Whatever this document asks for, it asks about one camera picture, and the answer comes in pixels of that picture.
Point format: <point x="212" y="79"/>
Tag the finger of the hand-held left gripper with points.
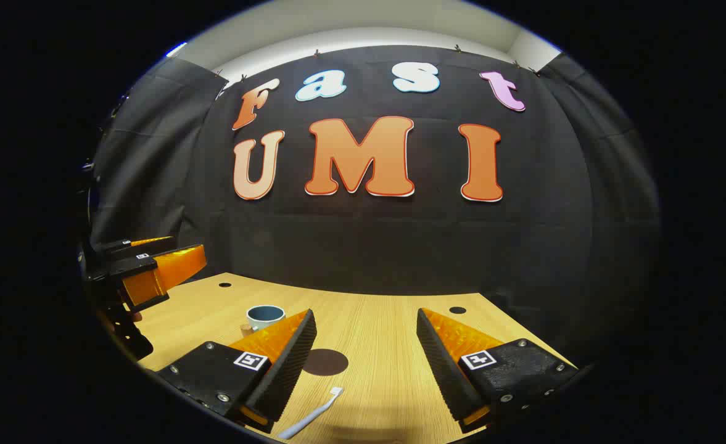
<point x="177" y="265"/>
<point x="147" y="245"/>

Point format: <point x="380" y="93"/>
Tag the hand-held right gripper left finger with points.
<point x="288" y="370"/>

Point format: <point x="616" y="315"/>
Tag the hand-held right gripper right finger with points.
<point x="440" y="370"/>

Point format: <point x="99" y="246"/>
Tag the dark round coaster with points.
<point x="325" y="362"/>

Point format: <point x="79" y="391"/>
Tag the white toothbrush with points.
<point x="310" y="414"/>

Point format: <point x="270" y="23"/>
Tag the white cup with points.
<point x="265" y="316"/>

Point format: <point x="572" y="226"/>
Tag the wooden desktop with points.
<point x="375" y="345"/>

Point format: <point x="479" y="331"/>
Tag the black backdrop cloth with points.
<point x="400" y="246"/>

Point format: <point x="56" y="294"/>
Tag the ceiling light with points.
<point x="176" y="49"/>

